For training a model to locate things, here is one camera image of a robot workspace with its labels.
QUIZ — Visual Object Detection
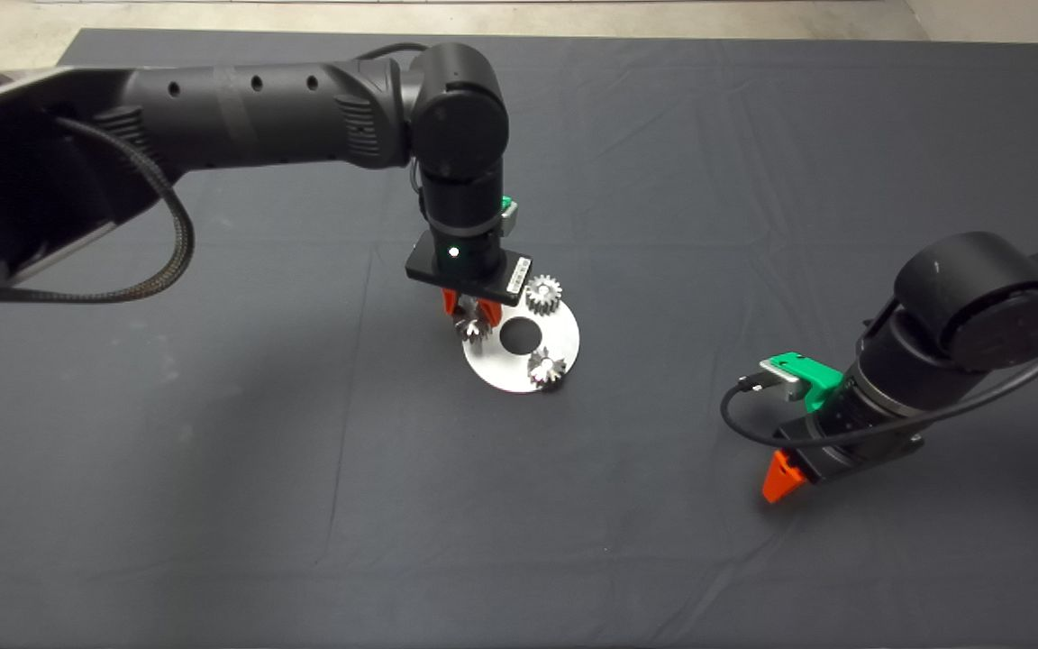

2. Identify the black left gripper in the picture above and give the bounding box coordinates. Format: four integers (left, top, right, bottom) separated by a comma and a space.
405, 230, 533, 327

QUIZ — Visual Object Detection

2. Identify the thin black left camera cable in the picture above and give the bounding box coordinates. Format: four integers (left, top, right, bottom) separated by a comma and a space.
357, 41, 432, 64

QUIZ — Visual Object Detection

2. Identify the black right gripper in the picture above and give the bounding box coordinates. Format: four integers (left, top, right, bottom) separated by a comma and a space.
761, 410, 925, 504

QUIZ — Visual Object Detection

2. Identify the silver right camera box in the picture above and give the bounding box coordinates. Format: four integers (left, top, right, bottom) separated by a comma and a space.
760, 359, 806, 403

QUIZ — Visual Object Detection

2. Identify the dark grey table cloth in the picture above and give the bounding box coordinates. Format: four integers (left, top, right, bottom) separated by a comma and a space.
0, 27, 1038, 649

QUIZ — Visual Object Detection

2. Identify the round metal plate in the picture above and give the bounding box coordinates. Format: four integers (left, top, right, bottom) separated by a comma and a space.
463, 293, 581, 394

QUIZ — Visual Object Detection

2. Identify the green right camera mount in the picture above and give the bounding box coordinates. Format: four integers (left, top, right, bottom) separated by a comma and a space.
771, 352, 844, 414

